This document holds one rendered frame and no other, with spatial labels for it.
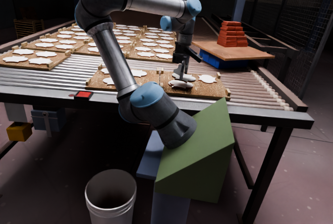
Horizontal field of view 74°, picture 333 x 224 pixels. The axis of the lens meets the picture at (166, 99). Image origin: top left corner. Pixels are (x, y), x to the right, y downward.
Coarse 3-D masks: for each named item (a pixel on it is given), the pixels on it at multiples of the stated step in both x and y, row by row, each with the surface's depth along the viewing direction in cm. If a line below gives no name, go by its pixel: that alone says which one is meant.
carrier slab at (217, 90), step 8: (168, 72) 154; (160, 80) 140; (168, 80) 141; (216, 80) 148; (168, 88) 130; (192, 88) 133; (200, 88) 134; (208, 88) 135; (216, 88) 136; (224, 88) 137; (192, 96) 126; (200, 96) 126; (208, 96) 126; (216, 96) 126; (224, 96) 127
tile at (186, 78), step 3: (174, 75) 128; (177, 75) 129; (183, 75) 130; (186, 75) 131; (189, 75) 131; (177, 78) 125; (183, 78) 126; (186, 78) 126; (189, 78) 127; (192, 78) 128; (195, 78) 128; (183, 81) 124; (186, 81) 123; (189, 81) 125; (192, 81) 125
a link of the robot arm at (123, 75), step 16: (80, 0) 80; (80, 16) 84; (96, 16) 81; (96, 32) 85; (112, 32) 88; (112, 48) 86; (112, 64) 86; (112, 80) 89; (128, 80) 87; (128, 96) 86; (128, 112) 86
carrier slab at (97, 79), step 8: (96, 72) 142; (152, 72) 151; (96, 80) 131; (136, 80) 136; (144, 80) 137; (152, 80) 138; (88, 88) 122; (96, 88) 122; (104, 88) 123; (112, 88) 123
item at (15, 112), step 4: (4, 104) 116; (8, 104) 116; (12, 104) 116; (16, 104) 116; (20, 104) 116; (8, 108) 118; (12, 108) 118; (16, 108) 117; (20, 108) 117; (8, 112) 119; (12, 112) 119; (16, 112) 119; (20, 112) 119; (24, 112) 119; (8, 116) 120; (12, 116) 120; (16, 116) 120; (20, 116) 120; (24, 116) 120; (12, 120) 121; (16, 120) 121; (20, 120) 121; (24, 120) 121
